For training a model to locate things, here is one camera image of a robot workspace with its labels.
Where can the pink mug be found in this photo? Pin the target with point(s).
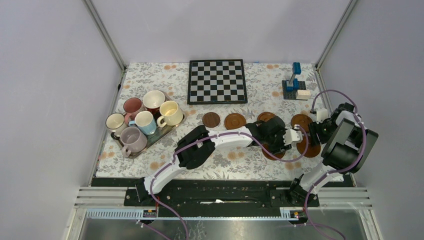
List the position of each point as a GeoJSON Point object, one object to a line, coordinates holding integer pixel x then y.
{"type": "Point", "coordinates": [132, 107]}

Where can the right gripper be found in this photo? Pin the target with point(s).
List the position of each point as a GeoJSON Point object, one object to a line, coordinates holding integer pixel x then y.
{"type": "Point", "coordinates": [314, 128]}

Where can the light blue mug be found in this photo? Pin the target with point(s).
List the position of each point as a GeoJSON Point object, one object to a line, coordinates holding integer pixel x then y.
{"type": "Point", "coordinates": [145, 121]}

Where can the white mug black rim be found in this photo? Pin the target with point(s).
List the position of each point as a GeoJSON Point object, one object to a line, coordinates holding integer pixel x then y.
{"type": "Point", "coordinates": [115, 123]}

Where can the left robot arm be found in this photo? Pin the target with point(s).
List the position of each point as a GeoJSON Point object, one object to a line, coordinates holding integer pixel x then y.
{"type": "Point", "coordinates": [195, 148]}

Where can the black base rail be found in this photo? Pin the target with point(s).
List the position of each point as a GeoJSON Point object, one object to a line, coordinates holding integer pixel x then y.
{"type": "Point", "coordinates": [215, 198]}

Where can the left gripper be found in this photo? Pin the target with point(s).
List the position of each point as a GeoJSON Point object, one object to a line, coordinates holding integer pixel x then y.
{"type": "Point", "coordinates": [281, 146]}

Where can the lilac mug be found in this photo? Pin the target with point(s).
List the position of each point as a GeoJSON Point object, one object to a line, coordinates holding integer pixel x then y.
{"type": "Point", "coordinates": [133, 141]}

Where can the white mug dark red outside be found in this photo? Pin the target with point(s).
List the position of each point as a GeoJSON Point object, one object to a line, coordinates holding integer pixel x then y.
{"type": "Point", "coordinates": [152, 101]}

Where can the blue grey brick tower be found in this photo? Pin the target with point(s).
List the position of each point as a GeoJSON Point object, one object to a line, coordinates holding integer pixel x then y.
{"type": "Point", "coordinates": [293, 85]}

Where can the floral tablecloth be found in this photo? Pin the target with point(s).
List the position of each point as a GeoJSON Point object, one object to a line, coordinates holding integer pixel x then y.
{"type": "Point", "coordinates": [264, 93]}

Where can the cream yellow mug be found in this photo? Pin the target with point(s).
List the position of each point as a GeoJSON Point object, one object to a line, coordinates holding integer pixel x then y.
{"type": "Point", "coordinates": [170, 114]}

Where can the black white chessboard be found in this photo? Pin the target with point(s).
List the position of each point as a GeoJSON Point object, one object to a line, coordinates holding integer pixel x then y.
{"type": "Point", "coordinates": [216, 81]}

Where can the cream brick block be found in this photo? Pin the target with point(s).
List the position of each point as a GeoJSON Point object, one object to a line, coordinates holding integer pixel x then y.
{"type": "Point", "coordinates": [303, 95]}

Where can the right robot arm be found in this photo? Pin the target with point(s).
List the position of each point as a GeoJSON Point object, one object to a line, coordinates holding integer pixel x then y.
{"type": "Point", "coordinates": [346, 145]}

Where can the dark walnut coaster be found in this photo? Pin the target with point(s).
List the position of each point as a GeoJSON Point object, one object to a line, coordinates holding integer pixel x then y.
{"type": "Point", "coordinates": [211, 119]}

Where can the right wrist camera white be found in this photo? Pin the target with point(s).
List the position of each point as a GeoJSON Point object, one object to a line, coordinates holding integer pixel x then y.
{"type": "Point", "coordinates": [322, 114]}

